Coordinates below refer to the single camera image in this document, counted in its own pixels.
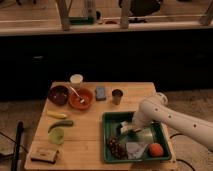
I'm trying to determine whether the white dish brush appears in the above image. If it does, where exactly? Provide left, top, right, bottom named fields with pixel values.
left=116, top=124, right=132, bottom=135

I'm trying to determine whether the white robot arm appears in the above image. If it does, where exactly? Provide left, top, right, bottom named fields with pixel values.
left=132, top=92, right=213, bottom=152

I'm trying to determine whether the dark metal cup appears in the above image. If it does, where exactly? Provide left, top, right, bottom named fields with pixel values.
left=112, top=89, right=123, bottom=105

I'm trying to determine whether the orange bowl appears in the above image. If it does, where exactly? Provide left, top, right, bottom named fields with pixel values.
left=68, top=88, right=93, bottom=110

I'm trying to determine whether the metal spoon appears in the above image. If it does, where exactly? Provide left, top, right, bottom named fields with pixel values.
left=70, top=86, right=85, bottom=104

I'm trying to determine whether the white cup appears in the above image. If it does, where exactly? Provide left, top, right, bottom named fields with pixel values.
left=70, top=74, right=83, bottom=88

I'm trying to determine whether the green plastic tray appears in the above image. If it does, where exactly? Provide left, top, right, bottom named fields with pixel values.
left=102, top=111, right=172, bottom=163

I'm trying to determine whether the dark brown bowl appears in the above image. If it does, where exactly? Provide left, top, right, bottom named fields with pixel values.
left=48, top=85, right=69, bottom=106

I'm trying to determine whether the green cucumber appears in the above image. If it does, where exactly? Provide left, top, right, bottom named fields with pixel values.
left=48, top=120, right=74, bottom=133

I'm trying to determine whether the yellow banana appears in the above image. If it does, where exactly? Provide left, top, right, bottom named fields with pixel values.
left=47, top=111, right=67, bottom=119

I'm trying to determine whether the wooden table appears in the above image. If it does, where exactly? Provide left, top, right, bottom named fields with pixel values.
left=24, top=82, right=177, bottom=171

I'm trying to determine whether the bunch of dark grapes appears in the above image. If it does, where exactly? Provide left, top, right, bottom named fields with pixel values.
left=107, top=137, right=127, bottom=159

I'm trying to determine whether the grey folded cloth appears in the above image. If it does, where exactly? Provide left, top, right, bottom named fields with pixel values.
left=126, top=142, right=147, bottom=159

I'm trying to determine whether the light green cup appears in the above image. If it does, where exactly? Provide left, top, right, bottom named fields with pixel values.
left=48, top=128, right=64, bottom=145

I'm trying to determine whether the orange fruit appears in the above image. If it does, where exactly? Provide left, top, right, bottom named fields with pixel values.
left=149, top=143, right=164, bottom=157

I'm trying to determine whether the black office chair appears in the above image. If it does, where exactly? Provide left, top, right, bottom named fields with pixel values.
left=121, top=0, right=163, bottom=23

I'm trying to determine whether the brown wooden block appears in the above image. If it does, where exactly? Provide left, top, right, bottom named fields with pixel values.
left=30, top=147, right=59, bottom=164

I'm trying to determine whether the black pole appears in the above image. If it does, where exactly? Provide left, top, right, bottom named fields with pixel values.
left=11, top=122, right=24, bottom=171

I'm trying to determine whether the black cable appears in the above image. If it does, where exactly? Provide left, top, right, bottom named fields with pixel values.
left=169, top=132, right=201, bottom=171

